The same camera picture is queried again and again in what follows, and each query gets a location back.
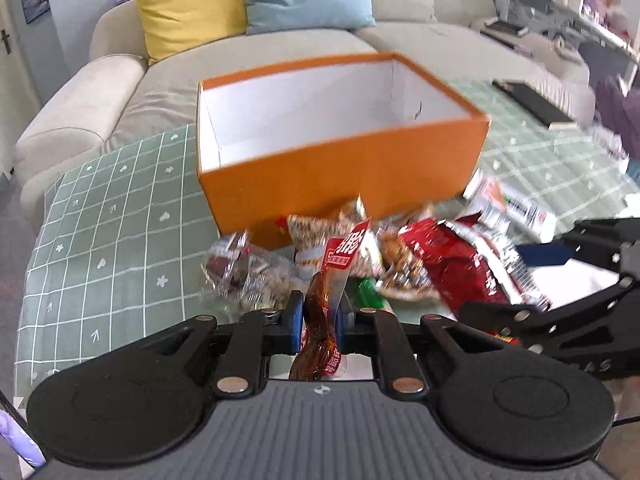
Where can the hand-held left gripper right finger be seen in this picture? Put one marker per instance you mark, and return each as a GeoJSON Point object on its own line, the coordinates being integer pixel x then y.
{"type": "Point", "coordinates": [341, 327]}

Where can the red snack bag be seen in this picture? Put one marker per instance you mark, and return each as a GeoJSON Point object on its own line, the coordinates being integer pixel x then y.
{"type": "Point", "coordinates": [450, 260]}

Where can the purple cloth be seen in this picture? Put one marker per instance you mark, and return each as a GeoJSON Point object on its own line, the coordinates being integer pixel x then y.
{"type": "Point", "coordinates": [617, 115]}

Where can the green sausage packet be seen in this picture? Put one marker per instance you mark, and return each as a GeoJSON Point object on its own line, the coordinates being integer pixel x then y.
{"type": "Point", "coordinates": [371, 294]}

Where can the green checked tablecloth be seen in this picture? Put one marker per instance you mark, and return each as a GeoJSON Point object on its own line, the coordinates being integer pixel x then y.
{"type": "Point", "coordinates": [100, 220]}

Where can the black flat device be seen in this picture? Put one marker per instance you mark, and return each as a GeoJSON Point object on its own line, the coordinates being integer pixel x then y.
{"type": "Point", "coordinates": [505, 27]}

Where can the beige printed snack packet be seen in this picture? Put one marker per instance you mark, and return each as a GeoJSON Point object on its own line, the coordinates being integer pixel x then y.
{"type": "Point", "coordinates": [310, 235]}

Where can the grey cluttered desk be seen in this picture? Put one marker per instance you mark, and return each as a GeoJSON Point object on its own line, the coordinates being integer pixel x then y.
{"type": "Point", "coordinates": [565, 0]}

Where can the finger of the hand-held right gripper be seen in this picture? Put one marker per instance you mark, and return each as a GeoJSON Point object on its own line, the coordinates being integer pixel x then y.
{"type": "Point", "coordinates": [500, 316]}
{"type": "Point", "coordinates": [542, 255]}

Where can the clear wrapped brown snack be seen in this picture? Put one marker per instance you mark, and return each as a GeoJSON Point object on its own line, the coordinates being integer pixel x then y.
{"type": "Point", "coordinates": [270, 280]}

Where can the beige sofa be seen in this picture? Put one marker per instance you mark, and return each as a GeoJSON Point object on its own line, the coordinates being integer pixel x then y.
{"type": "Point", "coordinates": [175, 85]}

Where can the brown printed snack packet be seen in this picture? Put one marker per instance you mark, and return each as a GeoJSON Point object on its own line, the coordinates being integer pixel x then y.
{"type": "Point", "coordinates": [402, 272]}

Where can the orange cardboard box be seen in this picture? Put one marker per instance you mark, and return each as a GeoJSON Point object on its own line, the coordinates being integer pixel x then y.
{"type": "Point", "coordinates": [325, 170]}

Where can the white snack packet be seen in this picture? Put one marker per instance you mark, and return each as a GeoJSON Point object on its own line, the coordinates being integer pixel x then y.
{"type": "Point", "coordinates": [510, 210]}

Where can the clear wrapped dark snack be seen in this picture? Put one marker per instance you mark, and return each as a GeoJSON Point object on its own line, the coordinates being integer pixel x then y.
{"type": "Point", "coordinates": [227, 262]}

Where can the yellow cushion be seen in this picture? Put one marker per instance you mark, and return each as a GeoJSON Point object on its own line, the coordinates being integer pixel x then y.
{"type": "Point", "coordinates": [190, 5]}

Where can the brown sausage packet red label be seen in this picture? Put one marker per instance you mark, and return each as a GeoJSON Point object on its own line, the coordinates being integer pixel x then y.
{"type": "Point", "coordinates": [320, 312]}

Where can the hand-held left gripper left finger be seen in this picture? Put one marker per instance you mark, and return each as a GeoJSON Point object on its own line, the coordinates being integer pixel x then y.
{"type": "Point", "coordinates": [296, 321]}

